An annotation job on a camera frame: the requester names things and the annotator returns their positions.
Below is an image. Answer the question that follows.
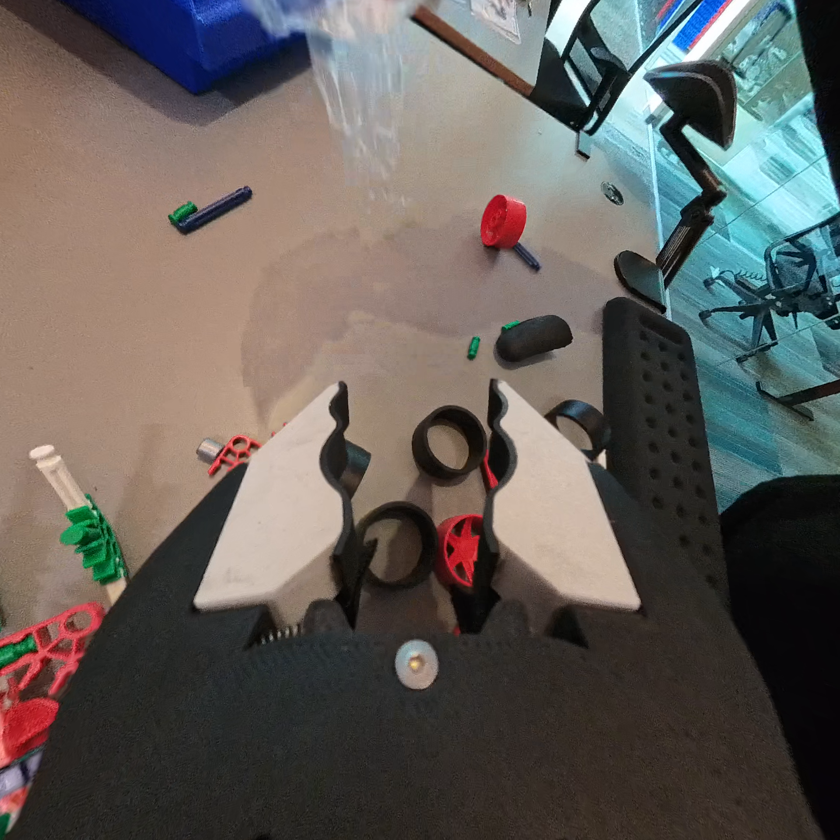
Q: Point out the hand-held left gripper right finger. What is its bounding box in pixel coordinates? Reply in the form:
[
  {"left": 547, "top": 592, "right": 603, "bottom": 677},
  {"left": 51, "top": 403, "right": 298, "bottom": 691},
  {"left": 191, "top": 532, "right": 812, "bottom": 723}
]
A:
[{"left": 476, "top": 378, "right": 641, "bottom": 632}]

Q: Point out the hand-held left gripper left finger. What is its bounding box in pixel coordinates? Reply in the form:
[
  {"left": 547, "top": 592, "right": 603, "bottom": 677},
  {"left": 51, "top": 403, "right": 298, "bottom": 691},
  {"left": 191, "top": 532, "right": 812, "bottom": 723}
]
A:
[{"left": 193, "top": 382, "right": 378, "bottom": 627}]

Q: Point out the red wheel with black tyre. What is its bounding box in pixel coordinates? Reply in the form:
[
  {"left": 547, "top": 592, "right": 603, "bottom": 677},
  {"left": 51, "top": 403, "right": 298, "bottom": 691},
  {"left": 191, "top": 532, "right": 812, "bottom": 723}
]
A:
[{"left": 412, "top": 406, "right": 488, "bottom": 482}]

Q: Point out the multicoloured toy frame assembly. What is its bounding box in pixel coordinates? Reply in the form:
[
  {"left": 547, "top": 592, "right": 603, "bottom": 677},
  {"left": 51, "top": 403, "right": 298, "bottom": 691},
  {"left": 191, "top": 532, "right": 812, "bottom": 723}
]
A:
[{"left": 0, "top": 445, "right": 129, "bottom": 834}]

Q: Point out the plastic bag of red wheels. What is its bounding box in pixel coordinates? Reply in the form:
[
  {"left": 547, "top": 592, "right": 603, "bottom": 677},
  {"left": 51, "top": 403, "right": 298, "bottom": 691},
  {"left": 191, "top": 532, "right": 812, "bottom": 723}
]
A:
[{"left": 243, "top": 0, "right": 441, "bottom": 204}]

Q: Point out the person's right forearm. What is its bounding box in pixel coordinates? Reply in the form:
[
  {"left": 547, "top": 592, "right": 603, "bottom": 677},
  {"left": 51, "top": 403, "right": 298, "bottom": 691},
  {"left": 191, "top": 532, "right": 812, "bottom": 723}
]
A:
[{"left": 794, "top": 0, "right": 840, "bottom": 217}]

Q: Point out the red fan connector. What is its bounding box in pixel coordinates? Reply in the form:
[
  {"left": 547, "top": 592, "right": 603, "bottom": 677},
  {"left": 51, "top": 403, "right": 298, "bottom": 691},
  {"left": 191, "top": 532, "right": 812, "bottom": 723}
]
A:
[{"left": 208, "top": 433, "right": 263, "bottom": 476}]

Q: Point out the red toy wheel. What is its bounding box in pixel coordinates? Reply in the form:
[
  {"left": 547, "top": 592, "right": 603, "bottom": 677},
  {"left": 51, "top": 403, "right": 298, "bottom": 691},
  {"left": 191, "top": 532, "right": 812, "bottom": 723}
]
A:
[
  {"left": 436, "top": 514, "right": 490, "bottom": 586},
  {"left": 479, "top": 193, "right": 528, "bottom": 250}
]

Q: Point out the black perforated foam strip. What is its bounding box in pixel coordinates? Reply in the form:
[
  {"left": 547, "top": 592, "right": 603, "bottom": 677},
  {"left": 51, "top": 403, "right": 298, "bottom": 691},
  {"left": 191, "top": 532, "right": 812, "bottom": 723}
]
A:
[{"left": 602, "top": 297, "right": 732, "bottom": 605}]

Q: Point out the black foam cylinder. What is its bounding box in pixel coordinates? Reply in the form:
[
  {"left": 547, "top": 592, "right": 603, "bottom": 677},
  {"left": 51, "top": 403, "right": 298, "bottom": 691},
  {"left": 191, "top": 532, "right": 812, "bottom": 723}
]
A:
[{"left": 495, "top": 315, "right": 573, "bottom": 362}]

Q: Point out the thick blue rod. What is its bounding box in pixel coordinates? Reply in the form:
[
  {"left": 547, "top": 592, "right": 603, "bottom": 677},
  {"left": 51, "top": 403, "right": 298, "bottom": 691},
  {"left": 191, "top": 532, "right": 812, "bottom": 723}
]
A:
[{"left": 176, "top": 185, "right": 253, "bottom": 235}]

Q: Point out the blue plastic bin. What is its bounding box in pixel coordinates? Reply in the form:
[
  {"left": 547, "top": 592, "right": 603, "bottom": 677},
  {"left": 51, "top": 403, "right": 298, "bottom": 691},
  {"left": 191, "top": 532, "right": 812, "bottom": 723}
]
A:
[{"left": 59, "top": 0, "right": 309, "bottom": 95}]

